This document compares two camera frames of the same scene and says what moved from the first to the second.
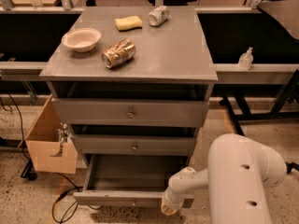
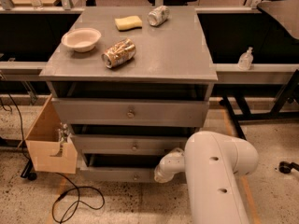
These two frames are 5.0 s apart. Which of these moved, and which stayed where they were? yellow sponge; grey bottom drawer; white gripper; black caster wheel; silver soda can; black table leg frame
Moved: grey bottom drawer; white gripper
Stayed: black caster wheel; silver soda can; yellow sponge; black table leg frame
